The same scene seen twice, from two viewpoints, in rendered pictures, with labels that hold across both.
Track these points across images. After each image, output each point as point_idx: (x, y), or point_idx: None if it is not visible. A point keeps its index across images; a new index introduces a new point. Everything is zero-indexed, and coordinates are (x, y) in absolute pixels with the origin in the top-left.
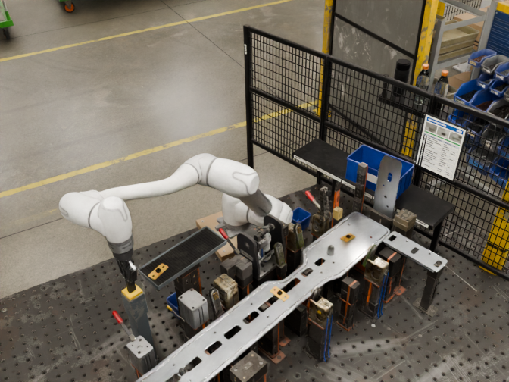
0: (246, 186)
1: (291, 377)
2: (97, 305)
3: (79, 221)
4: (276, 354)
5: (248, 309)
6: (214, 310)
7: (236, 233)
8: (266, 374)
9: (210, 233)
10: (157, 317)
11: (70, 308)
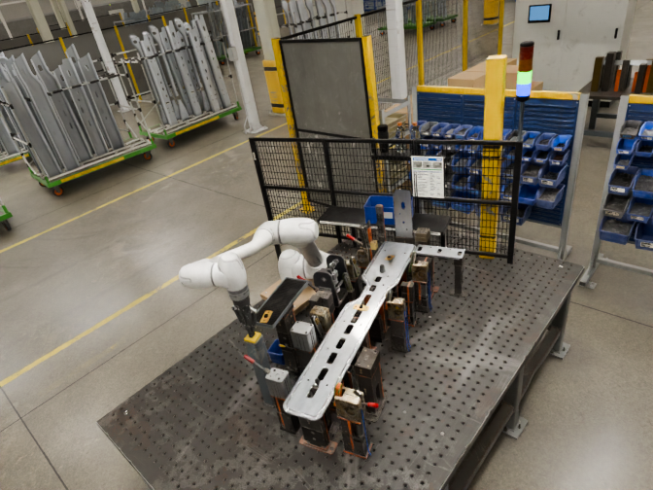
0: (312, 231)
1: (391, 370)
2: (208, 380)
3: (202, 283)
4: None
5: (344, 325)
6: (319, 333)
7: None
8: None
9: (292, 280)
10: None
11: (186, 390)
